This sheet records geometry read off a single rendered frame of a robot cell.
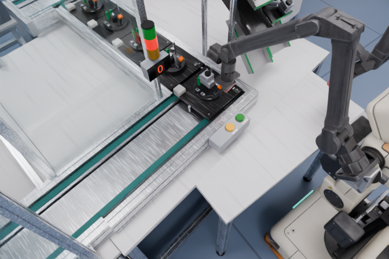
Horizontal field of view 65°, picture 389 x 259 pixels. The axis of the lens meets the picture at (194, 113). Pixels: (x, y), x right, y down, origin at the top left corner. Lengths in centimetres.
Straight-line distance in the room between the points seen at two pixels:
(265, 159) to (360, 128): 41
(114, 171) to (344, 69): 97
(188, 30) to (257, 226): 137
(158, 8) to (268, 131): 115
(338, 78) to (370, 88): 214
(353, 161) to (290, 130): 50
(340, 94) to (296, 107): 66
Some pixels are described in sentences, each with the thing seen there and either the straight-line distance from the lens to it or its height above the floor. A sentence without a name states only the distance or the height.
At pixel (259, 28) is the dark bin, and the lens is 145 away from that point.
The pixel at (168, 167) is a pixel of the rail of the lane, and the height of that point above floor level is 95.
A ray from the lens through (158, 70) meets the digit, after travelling 127.
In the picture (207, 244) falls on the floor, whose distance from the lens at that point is 216.
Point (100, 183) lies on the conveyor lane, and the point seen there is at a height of 92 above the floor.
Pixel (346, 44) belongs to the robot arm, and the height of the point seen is 156.
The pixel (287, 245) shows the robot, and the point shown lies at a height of 27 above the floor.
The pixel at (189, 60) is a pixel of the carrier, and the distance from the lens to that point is 162.
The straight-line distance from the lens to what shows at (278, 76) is 173.
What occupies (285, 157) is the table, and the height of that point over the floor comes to 86.
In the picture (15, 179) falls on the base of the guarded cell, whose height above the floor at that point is 86.
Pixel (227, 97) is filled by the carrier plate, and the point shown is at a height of 97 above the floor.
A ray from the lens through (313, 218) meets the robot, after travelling 200.
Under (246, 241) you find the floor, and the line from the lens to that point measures 218.
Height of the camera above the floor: 211
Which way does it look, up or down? 55 degrees down
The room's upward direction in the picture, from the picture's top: 4 degrees counter-clockwise
